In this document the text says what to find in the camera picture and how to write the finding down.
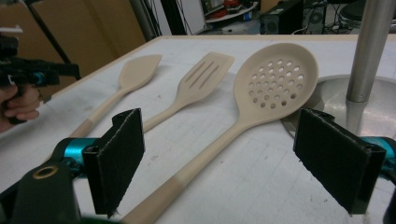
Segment beige solid spatula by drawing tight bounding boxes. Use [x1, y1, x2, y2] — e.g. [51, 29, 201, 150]
[68, 54, 163, 139]

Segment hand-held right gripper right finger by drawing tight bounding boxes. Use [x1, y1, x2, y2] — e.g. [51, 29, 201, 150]
[293, 106, 396, 216]

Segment metal utensil rack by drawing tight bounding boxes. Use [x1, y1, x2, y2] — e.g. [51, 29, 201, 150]
[281, 0, 396, 141]

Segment dark grey computer tower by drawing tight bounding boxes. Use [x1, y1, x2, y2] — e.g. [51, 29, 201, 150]
[303, 3, 332, 35]

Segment beige slotted spatula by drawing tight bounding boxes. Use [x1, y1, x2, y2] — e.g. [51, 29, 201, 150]
[143, 51, 236, 133]

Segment black frame post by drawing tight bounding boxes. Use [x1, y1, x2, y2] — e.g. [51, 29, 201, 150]
[160, 0, 188, 35]

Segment black computer tower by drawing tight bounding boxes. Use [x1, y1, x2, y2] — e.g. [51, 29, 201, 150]
[260, 0, 304, 35]

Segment white foam mat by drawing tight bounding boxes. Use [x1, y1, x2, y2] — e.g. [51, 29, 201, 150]
[0, 36, 396, 224]

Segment large brown cardboard panel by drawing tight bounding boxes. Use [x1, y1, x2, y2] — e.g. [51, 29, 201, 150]
[0, 0, 148, 91]

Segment white round table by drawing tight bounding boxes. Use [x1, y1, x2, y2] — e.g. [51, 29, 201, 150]
[205, 0, 260, 25]

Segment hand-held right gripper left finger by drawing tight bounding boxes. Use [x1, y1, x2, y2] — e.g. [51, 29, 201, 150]
[64, 107, 146, 218]

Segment black round stool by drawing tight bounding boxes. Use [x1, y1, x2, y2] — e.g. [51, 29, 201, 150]
[338, 0, 369, 24]

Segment beige skimmer spoon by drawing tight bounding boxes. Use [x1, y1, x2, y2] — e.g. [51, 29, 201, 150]
[120, 42, 320, 224]

